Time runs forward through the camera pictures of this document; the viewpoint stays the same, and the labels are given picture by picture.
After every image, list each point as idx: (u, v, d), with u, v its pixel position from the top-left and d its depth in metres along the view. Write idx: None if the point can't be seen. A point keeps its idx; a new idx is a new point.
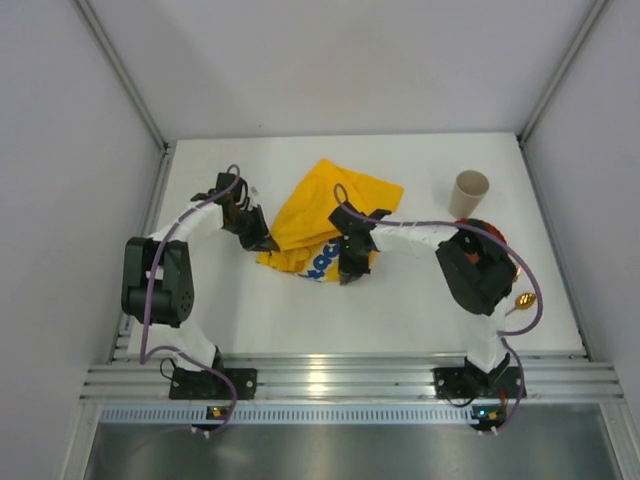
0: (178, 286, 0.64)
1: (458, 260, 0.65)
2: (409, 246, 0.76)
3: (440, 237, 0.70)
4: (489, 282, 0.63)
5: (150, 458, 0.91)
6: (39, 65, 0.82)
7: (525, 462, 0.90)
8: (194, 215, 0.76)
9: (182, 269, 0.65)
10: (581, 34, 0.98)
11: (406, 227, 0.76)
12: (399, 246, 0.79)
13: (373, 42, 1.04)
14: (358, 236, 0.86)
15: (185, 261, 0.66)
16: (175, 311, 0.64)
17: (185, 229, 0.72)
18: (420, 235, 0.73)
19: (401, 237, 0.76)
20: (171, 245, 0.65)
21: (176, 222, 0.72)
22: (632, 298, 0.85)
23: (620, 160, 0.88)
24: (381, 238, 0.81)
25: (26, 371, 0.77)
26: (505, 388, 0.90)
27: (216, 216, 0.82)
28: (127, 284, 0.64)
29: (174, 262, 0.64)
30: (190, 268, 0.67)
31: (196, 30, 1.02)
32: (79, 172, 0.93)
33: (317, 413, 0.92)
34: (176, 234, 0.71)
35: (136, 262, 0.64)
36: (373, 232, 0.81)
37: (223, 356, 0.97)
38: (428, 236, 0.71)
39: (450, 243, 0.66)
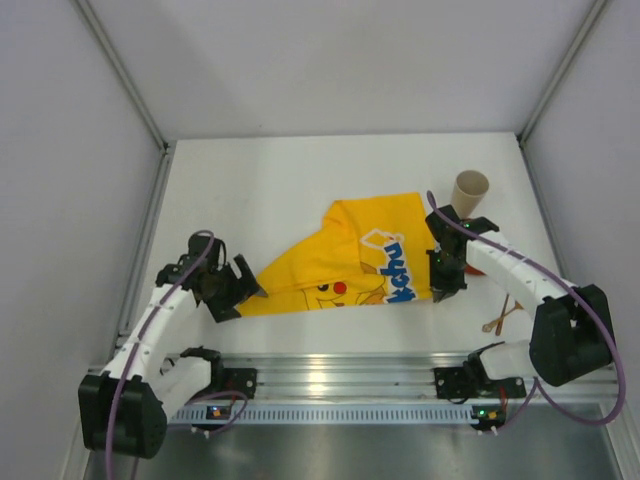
0: (141, 431, 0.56)
1: (560, 327, 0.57)
2: (506, 277, 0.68)
3: (548, 291, 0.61)
4: (578, 360, 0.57)
5: (150, 459, 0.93)
6: (38, 63, 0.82)
7: (524, 463, 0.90)
8: (155, 326, 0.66)
9: (147, 415, 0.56)
10: (581, 32, 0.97)
11: (513, 258, 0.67)
12: (491, 268, 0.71)
13: (373, 42, 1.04)
14: (453, 240, 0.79)
15: (149, 404, 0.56)
16: (143, 453, 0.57)
17: (146, 351, 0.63)
18: (528, 276, 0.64)
19: (503, 266, 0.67)
20: (130, 385, 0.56)
21: (136, 343, 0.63)
22: (632, 300, 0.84)
23: (621, 160, 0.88)
24: (475, 252, 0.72)
25: (24, 370, 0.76)
26: (505, 389, 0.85)
27: (187, 304, 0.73)
28: (88, 427, 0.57)
29: (134, 409, 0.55)
30: (158, 399, 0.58)
31: (196, 30, 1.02)
32: (78, 173, 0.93)
33: (317, 413, 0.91)
34: (134, 363, 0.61)
35: (94, 406, 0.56)
36: (471, 243, 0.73)
37: (223, 355, 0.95)
38: (535, 281, 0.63)
39: (560, 306, 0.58)
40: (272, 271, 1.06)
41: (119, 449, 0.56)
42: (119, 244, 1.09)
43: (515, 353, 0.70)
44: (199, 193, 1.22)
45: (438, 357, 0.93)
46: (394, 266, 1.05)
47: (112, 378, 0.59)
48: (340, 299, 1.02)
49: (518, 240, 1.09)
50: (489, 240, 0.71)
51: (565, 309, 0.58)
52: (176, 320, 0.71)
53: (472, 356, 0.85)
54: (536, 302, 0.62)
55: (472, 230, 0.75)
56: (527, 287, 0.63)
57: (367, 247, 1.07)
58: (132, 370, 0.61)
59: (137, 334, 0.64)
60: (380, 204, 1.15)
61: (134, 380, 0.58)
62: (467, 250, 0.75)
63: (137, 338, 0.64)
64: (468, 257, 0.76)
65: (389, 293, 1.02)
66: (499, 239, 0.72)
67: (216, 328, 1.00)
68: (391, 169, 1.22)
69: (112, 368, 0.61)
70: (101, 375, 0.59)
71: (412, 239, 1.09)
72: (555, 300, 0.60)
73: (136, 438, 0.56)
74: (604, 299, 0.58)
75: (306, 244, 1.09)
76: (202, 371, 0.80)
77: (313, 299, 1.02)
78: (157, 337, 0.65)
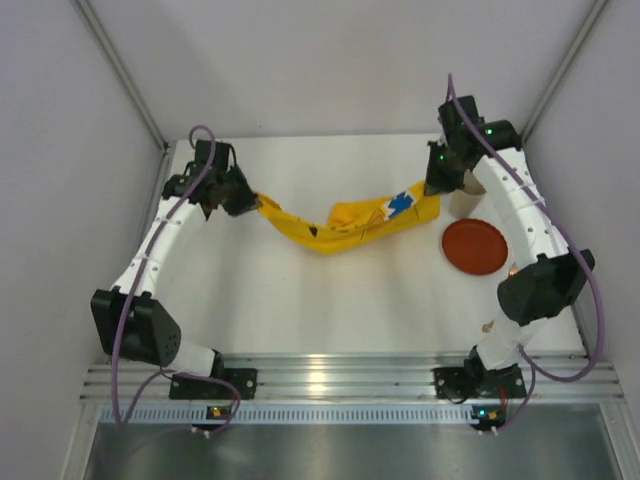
0: (154, 343, 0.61)
1: (544, 283, 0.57)
2: (509, 212, 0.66)
3: (544, 246, 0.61)
4: (542, 310, 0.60)
5: (151, 460, 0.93)
6: (38, 66, 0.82)
7: (523, 462, 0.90)
8: (160, 243, 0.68)
9: (156, 328, 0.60)
10: (581, 34, 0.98)
11: (527, 198, 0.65)
12: (499, 195, 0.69)
13: (373, 43, 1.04)
14: (467, 142, 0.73)
15: (158, 320, 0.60)
16: (158, 357, 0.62)
17: (155, 267, 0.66)
18: (531, 223, 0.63)
19: (511, 201, 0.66)
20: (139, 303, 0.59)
21: (144, 258, 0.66)
22: (633, 300, 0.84)
23: (621, 160, 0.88)
24: (487, 170, 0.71)
25: (25, 370, 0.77)
26: (505, 388, 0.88)
27: (195, 217, 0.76)
28: (104, 338, 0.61)
29: (145, 325, 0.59)
30: (167, 314, 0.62)
31: (196, 31, 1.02)
32: (79, 173, 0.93)
33: (317, 413, 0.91)
34: (144, 280, 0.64)
35: (107, 320, 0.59)
36: (487, 161, 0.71)
37: (223, 355, 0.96)
38: (536, 232, 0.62)
39: (552, 266, 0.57)
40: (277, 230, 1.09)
41: (133, 355, 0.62)
42: (119, 244, 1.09)
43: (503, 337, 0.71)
44: None
45: (437, 357, 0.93)
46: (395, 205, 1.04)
47: (121, 294, 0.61)
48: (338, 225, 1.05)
49: None
50: (507, 165, 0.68)
51: (553, 268, 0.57)
52: (184, 234, 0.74)
53: (473, 355, 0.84)
54: (529, 254, 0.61)
55: (494, 135, 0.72)
56: (526, 235, 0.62)
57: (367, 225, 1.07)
58: (142, 285, 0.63)
59: (145, 252, 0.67)
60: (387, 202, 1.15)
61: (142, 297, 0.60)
62: (480, 164, 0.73)
63: (144, 255, 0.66)
64: (477, 170, 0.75)
65: (387, 211, 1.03)
66: (517, 163, 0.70)
67: (216, 328, 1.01)
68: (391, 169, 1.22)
69: (119, 283, 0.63)
70: (112, 290, 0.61)
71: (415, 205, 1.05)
72: (548, 258, 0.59)
73: (152, 349, 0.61)
74: (590, 258, 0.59)
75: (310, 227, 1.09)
76: (204, 358, 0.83)
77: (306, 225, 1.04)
78: (164, 254, 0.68)
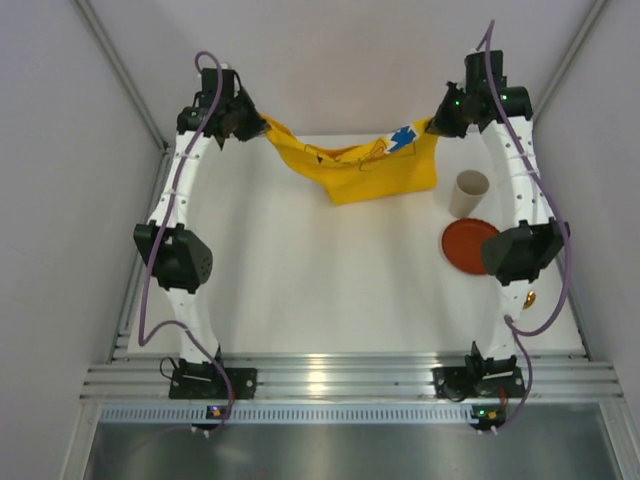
0: (193, 268, 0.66)
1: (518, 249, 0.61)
2: (503, 177, 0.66)
3: (526, 213, 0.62)
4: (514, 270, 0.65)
5: (150, 460, 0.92)
6: (39, 66, 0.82)
7: (524, 462, 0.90)
8: (185, 177, 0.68)
9: (194, 253, 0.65)
10: (581, 33, 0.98)
11: (523, 167, 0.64)
12: (497, 158, 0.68)
13: (374, 42, 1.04)
14: (481, 103, 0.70)
15: (195, 245, 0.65)
16: (196, 279, 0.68)
17: (183, 201, 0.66)
18: (520, 191, 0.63)
19: (508, 168, 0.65)
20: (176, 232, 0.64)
21: (172, 194, 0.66)
22: (632, 300, 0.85)
23: (621, 159, 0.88)
24: (493, 134, 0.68)
25: (25, 368, 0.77)
26: (505, 387, 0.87)
27: (213, 148, 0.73)
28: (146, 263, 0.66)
29: (185, 251, 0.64)
30: (200, 239, 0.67)
31: (196, 31, 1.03)
32: (79, 172, 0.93)
33: (316, 413, 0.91)
34: (175, 214, 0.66)
35: (144, 249, 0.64)
36: (493, 125, 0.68)
37: (222, 355, 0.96)
38: (524, 199, 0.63)
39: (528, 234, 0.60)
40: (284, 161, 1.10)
41: (174, 274, 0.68)
42: (119, 244, 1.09)
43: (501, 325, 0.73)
44: None
45: (436, 357, 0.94)
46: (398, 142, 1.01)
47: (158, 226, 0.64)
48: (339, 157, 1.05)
49: None
50: (513, 131, 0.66)
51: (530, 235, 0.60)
52: (204, 163, 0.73)
53: (473, 351, 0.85)
54: (513, 218, 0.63)
55: (509, 102, 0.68)
56: (515, 201, 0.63)
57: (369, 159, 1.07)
58: (173, 219, 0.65)
59: (171, 186, 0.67)
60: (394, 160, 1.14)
61: (178, 229, 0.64)
62: (487, 129, 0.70)
63: (171, 190, 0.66)
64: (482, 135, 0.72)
65: (389, 143, 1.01)
66: (521, 132, 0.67)
67: (215, 327, 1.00)
68: None
69: (154, 216, 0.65)
70: (149, 223, 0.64)
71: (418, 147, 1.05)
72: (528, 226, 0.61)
73: (190, 271, 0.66)
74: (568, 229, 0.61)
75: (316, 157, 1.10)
76: (210, 340, 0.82)
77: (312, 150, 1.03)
78: (190, 186, 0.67)
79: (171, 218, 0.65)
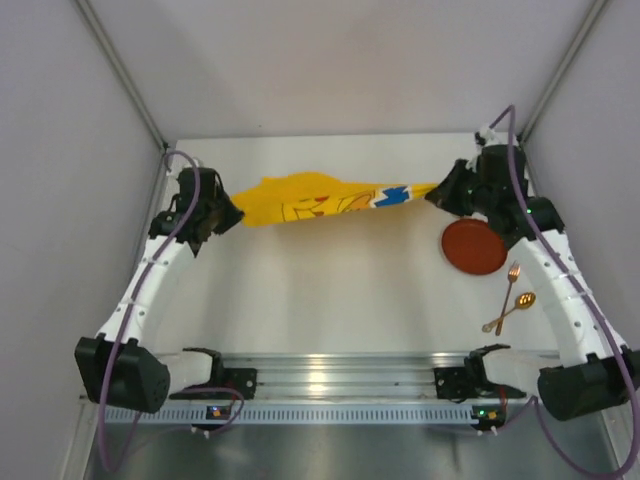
0: (143, 392, 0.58)
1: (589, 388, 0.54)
2: (552, 303, 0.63)
3: (592, 344, 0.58)
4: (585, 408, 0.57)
5: (150, 460, 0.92)
6: (38, 65, 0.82)
7: (525, 462, 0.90)
8: (147, 288, 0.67)
9: (146, 376, 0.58)
10: (580, 34, 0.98)
11: (573, 288, 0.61)
12: (537, 280, 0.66)
13: (373, 43, 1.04)
14: (504, 221, 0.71)
15: (146, 366, 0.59)
16: (146, 405, 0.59)
17: (141, 311, 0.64)
18: (578, 317, 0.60)
19: (556, 292, 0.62)
20: (126, 349, 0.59)
21: (130, 304, 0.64)
22: (632, 301, 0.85)
23: (621, 160, 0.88)
24: (527, 254, 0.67)
25: (24, 369, 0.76)
26: (505, 388, 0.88)
27: (184, 255, 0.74)
28: (91, 388, 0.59)
29: (133, 371, 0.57)
30: (155, 358, 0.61)
31: (196, 31, 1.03)
32: (78, 173, 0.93)
33: (317, 413, 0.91)
34: (129, 327, 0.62)
35: (92, 370, 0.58)
36: (524, 242, 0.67)
37: (223, 355, 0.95)
38: (583, 327, 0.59)
39: (599, 370, 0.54)
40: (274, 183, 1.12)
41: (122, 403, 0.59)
42: (118, 245, 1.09)
43: (520, 366, 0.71)
44: None
45: (437, 357, 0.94)
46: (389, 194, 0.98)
47: (107, 341, 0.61)
48: (318, 207, 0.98)
49: None
50: (551, 251, 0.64)
51: (602, 374, 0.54)
52: (174, 272, 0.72)
53: (473, 355, 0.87)
54: (576, 348, 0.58)
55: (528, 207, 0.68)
56: (573, 329, 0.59)
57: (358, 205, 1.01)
58: (127, 333, 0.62)
59: (130, 294, 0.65)
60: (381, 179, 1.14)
61: (129, 345, 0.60)
62: (516, 246, 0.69)
63: (130, 299, 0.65)
64: (513, 253, 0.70)
65: (377, 198, 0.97)
66: (558, 248, 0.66)
67: (215, 328, 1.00)
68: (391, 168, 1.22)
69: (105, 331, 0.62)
70: (96, 339, 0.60)
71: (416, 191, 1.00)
72: (597, 359, 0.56)
73: (140, 397, 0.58)
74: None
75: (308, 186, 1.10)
76: (203, 365, 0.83)
77: (290, 211, 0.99)
78: (151, 297, 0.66)
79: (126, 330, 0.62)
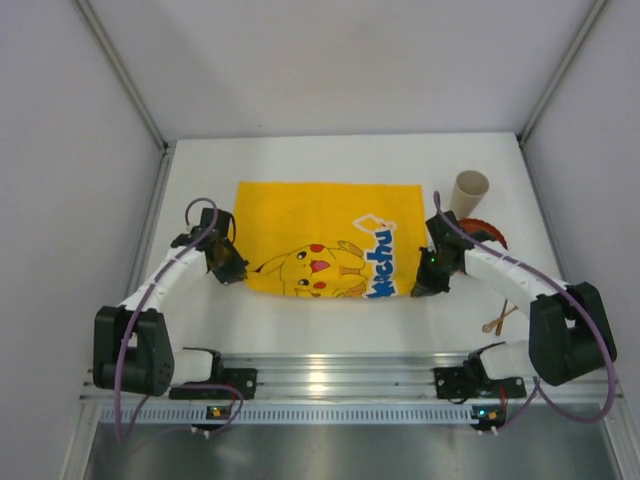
0: (150, 361, 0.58)
1: (553, 322, 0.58)
2: (503, 281, 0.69)
3: (541, 288, 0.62)
4: (574, 360, 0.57)
5: (151, 460, 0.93)
6: (38, 64, 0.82)
7: (524, 462, 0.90)
8: (170, 273, 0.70)
9: (158, 344, 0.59)
10: (580, 33, 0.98)
11: (509, 260, 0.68)
12: (488, 274, 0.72)
13: (373, 42, 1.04)
14: (453, 252, 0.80)
15: (160, 334, 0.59)
16: (151, 383, 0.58)
17: (161, 291, 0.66)
18: (521, 276, 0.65)
19: (499, 271, 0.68)
20: (143, 315, 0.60)
21: (151, 283, 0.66)
22: (632, 301, 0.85)
23: (621, 160, 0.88)
24: (473, 260, 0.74)
25: (24, 369, 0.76)
26: (505, 388, 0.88)
27: (199, 264, 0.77)
28: (100, 360, 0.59)
29: (148, 337, 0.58)
30: (168, 337, 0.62)
31: (196, 31, 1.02)
32: (78, 173, 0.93)
33: (317, 413, 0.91)
34: (150, 299, 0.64)
35: (108, 337, 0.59)
36: (468, 253, 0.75)
37: (223, 355, 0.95)
38: (528, 280, 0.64)
39: (553, 302, 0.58)
40: (258, 210, 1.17)
41: (126, 383, 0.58)
42: (118, 245, 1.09)
43: (514, 351, 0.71)
44: (198, 193, 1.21)
45: (439, 357, 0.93)
46: (380, 252, 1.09)
47: (127, 311, 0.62)
48: (316, 290, 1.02)
49: (517, 240, 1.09)
50: (487, 246, 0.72)
51: (558, 305, 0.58)
52: (187, 278, 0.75)
53: (473, 356, 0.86)
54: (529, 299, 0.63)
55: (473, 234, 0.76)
56: (522, 287, 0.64)
57: (347, 252, 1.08)
58: (147, 303, 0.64)
59: (154, 278, 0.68)
60: (373, 186, 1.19)
61: (148, 311, 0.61)
62: (466, 260, 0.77)
63: (153, 280, 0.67)
64: (468, 267, 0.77)
65: (368, 289, 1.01)
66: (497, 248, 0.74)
67: (215, 328, 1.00)
68: (390, 168, 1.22)
69: (127, 303, 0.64)
70: (118, 307, 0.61)
71: (403, 231, 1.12)
72: (548, 296, 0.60)
73: (147, 368, 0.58)
74: (598, 297, 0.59)
75: (291, 208, 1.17)
76: (203, 363, 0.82)
77: (291, 288, 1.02)
78: (172, 282, 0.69)
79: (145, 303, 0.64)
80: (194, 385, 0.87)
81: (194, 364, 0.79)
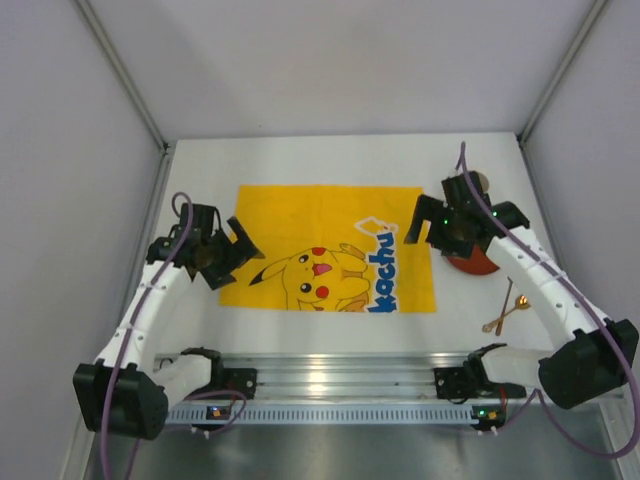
0: (139, 417, 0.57)
1: (585, 367, 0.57)
2: (533, 290, 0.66)
3: (579, 323, 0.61)
4: (589, 392, 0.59)
5: (150, 460, 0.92)
6: (39, 65, 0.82)
7: (525, 462, 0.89)
8: (147, 311, 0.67)
9: (144, 400, 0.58)
10: (580, 35, 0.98)
11: (548, 274, 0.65)
12: (515, 271, 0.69)
13: (373, 43, 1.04)
14: (475, 226, 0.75)
15: (145, 391, 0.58)
16: (144, 430, 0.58)
17: (140, 336, 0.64)
18: (558, 298, 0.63)
19: (534, 280, 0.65)
20: (124, 374, 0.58)
21: (129, 329, 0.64)
22: (632, 301, 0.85)
23: (620, 161, 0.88)
24: (502, 252, 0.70)
25: (25, 369, 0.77)
26: (505, 388, 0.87)
27: (182, 279, 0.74)
28: (88, 414, 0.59)
29: (131, 397, 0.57)
30: (155, 385, 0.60)
31: (196, 31, 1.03)
32: (79, 173, 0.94)
33: (317, 413, 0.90)
34: (128, 351, 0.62)
35: (91, 395, 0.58)
36: (497, 241, 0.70)
37: (223, 355, 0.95)
38: (566, 306, 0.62)
39: (590, 346, 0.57)
40: (259, 212, 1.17)
41: (118, 430, 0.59)
42: (118, 245, 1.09)
43: (519, 362, 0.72)
44: (198, 193, 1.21)
45: (438, 357, 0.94)
46: (383, 254, 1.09)
47: (106, 367, 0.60)
48: (319, 302, 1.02)
49: None
50: (523, 244, 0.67)
51: (594, 350, 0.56)
52: (171, 299, 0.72)
53: (474, 356, 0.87)
54: (565, 330, 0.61)
55: (501, 218, 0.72)
56: (557, 312, 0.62)
57: (349, 254, 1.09)
58: (126, 357, 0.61)
59: (129, 321, 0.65)
60: (372, 186, 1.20)
61: (128, 369, 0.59)
62: (490, 244, 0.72)
63: (130, 324, 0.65)
64: (489, 252, 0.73)
65: (371, 301, 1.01)
66: (528, 240, 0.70)
67: (215, 329, 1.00)
68: (389, 168, 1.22)
69: (105, 356, 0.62)
70: (95, 363, 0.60)
71: (405, 230, 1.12)
72: (585, 336, 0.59)
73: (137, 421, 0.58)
74: (635, 335, 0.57)
75: (292, 211, 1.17)
76: (202, 369, 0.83)
77: (293, 301, 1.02)
78: (150, 322, 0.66)
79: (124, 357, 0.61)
80: (195, 391, 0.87)
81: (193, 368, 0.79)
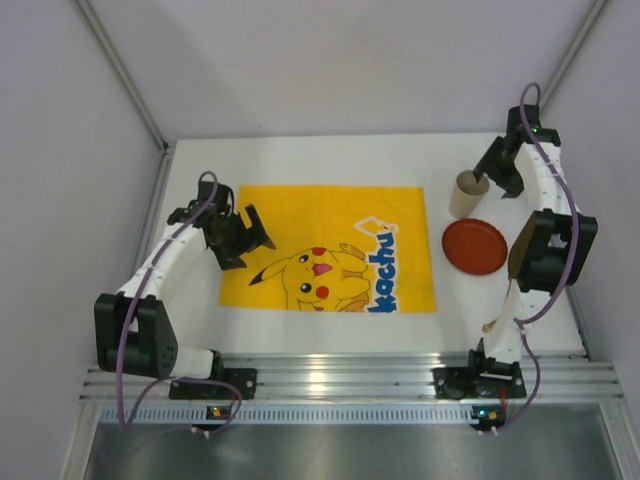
0: (153, 348, 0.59)
1: (540, 235, 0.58)
2: (531, 184, 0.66)
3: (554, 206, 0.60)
4: (538, 269, 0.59)
5: (150, 460, 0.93)
6: (38, 66, 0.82)
7: (524, 462, 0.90)
8: (168, 254, 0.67)
9: (159, 331, 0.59)
10: (580, 34, 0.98)
11: (549, 170, 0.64)
12: (525, 173, 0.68)
13: (373, 43, 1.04)
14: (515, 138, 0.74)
15: (160, 323, 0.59)
16: (156, 367, 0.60)
17: (160, 275, 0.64)
18: (546, 188, 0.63)
19: (535, 173, 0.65)
20: (143, 303, 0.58)
21: (150, 268, 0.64)
22: (631, 300, 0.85)
23: (619, 161, 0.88)
24: (522, 155, 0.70)
25: (24, 368, 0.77)
26: (505, 388, 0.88)
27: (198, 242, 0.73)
28: (102, 345, 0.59)
29: (149, 326, 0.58)
30: (168, 321, 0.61)
31: (197, 32, 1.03)
32: (79, 172, 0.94)
33: (317, 413, 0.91)
34: (149, 285, 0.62)
35: (109, 324, 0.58)
36: (523, 145, 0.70)
37: (223, 355, 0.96)
38: (549, 194, 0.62)
39: (550, 218, 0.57)
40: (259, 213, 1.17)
41: (130, 367, 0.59)
42: (118, 244, 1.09)
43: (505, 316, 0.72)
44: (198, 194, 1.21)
45: (437, 357, 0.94)
46: (383, 254, 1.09)
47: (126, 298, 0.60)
48: (319, 302, 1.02)
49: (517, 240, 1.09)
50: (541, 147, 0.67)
51: (553, 224, 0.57)
52: (187, 257, 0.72)
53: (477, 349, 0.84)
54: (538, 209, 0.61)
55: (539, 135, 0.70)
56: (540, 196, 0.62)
57: (348, 254, 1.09)
58: (146, 290, 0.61)
59: (151, 261, 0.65)
60: (373, 186, 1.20)
61: (147, 298, 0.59)
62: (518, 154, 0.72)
63: (151, 264, 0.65)
64: (516, 159, 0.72)
65: (371, 301, 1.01)
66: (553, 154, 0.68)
67: (215, 329, 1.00)
68: (388, 168, 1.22)
69: (125, 289, 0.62)
70: (116, 294, 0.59)
71: (405, 230, 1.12)
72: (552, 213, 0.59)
73: (152, 355, 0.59)
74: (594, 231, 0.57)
75: (293, 211, 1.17)
76: (205, 358, 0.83)
77: (294, 301, 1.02)
78: (170, 264, 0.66)
79: (143, 290, 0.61)
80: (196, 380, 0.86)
81: (196, 358, 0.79)
